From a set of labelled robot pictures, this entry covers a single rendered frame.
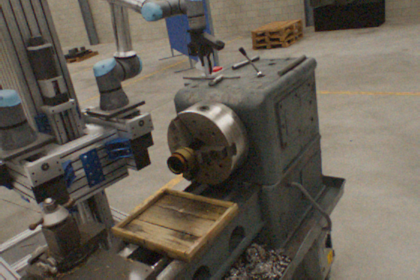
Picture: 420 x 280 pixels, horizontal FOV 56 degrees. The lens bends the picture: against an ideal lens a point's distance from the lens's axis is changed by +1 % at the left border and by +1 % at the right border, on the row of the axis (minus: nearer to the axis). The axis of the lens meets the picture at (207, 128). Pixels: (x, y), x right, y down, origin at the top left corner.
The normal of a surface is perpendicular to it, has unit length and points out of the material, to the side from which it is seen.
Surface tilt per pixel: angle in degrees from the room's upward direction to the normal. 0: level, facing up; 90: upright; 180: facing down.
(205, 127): 90
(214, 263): 88
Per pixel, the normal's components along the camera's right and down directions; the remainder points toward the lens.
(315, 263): -0.57, 0.38
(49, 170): 0.72, 0.12
